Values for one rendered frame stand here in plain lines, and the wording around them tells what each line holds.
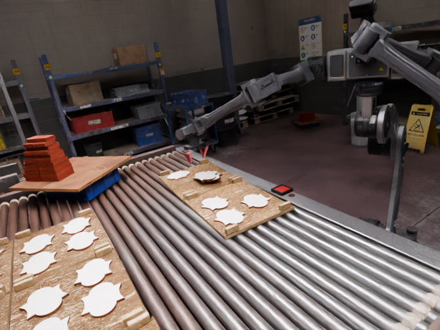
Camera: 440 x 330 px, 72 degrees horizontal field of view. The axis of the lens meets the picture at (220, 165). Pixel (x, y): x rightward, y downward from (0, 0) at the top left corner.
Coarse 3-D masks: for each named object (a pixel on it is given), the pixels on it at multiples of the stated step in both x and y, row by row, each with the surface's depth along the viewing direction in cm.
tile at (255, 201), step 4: (248, 196) 144; (252, 196) 143; (256, 196) 143; (260, 196) 142; (244, 200) 141; (248, 200) 140; (252, 200) 140; (256, 200) 139; (260, 200) 139; (264, 200) 138; (268, 200) 139; (248, 204) 137; (252, 204) 136; (256, 204) 136; (260, 204) 135; (264, 204) 135
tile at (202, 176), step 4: (200, 172) 172; (204, 172) 172; (208, 172) 171; (212, 172) 170; (196, 176) 168; (200, 176) 167; (204, 176) 166; (208, 176) 165; (212, 176) 165; (200, 180) 163; (204, 180) 163; (208, 180) 162
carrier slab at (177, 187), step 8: (192, 168) 192; (200, 168) 190; (208, 168) 189; (216, 168) 187; (160, 176) 187; (192, 176) 180; (224, 176) 173; (168, 184) 174; (176, 184) 172; (184, 184) 171; (192, 184) 169; (200, 184) 167; (208, 184) 166; (216, 184) 165; (224, 184) 163; (176, 192) 161; (200, 192) 157
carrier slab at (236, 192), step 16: (208, 192) 156; (224, 192) 153; (240, 192) 151; (256, 192) 149; (192, 208) 143; (240, 208) 136; (256, 208) 134; (272, 208) 132; (288, 208) 131; (208, 224) 129; (240, 224) 124; (256, 224) 124
